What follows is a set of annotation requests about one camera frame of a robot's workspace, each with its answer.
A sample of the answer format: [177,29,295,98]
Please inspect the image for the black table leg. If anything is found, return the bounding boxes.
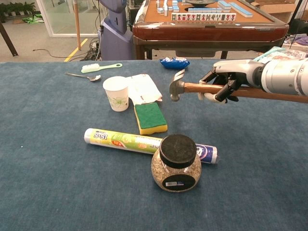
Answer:
[0,20,19,58]

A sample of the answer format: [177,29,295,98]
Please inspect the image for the white folded cloth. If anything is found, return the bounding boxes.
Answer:
[126,74,163,105]

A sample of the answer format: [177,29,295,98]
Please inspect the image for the white paper cup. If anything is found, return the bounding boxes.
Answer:
[103,76,130,112]

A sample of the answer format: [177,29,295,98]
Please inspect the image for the wooden handled claw hammer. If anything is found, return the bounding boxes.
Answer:
[169,69,308,104]

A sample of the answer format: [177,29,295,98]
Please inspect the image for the blue backed mahjong tile wall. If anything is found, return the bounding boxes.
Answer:
[230,1,254,18]
[188,7,223,13]

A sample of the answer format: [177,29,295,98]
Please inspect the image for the metal spoon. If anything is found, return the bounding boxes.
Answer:
[64,72,102,82]

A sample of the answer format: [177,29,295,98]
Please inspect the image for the blue table cloth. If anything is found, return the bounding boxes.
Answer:
[0,59,308,231]

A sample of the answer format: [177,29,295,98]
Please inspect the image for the brown mahjong table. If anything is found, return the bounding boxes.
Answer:
[132,0,289,60]

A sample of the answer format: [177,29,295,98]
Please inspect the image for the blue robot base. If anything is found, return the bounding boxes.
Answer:
[98,0,134,61]

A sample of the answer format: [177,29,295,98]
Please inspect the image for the teal snack bag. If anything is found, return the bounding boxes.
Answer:
[252,46,308,64]

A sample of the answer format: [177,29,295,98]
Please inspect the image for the wooden pole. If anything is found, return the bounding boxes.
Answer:
[73,0,81,51]

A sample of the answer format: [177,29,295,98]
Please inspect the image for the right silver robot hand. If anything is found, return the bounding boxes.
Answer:
[197,59,265,104]

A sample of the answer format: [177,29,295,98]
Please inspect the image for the green plastic brush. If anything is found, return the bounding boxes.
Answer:
[81,63,123,74]

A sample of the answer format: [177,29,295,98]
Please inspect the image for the potted green plants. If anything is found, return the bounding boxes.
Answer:
[0,1,36,17]

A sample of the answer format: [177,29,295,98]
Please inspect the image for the white framed glass partition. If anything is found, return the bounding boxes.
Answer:
[36,0,106,38]

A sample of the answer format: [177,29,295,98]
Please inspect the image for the black cable bundle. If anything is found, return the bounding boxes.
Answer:
[81,36,102,61]

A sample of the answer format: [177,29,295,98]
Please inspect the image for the row of upright mahjong tiles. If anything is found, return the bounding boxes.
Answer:
[171,12,237,22]

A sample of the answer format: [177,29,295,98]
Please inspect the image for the blue cookie packet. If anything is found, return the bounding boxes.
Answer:
[159,56,190,70]

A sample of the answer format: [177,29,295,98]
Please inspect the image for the green and yellow sponge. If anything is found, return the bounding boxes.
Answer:
[133,102,168,135]

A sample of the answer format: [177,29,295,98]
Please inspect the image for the toothpaste tube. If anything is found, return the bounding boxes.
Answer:
[84,128,218,165]

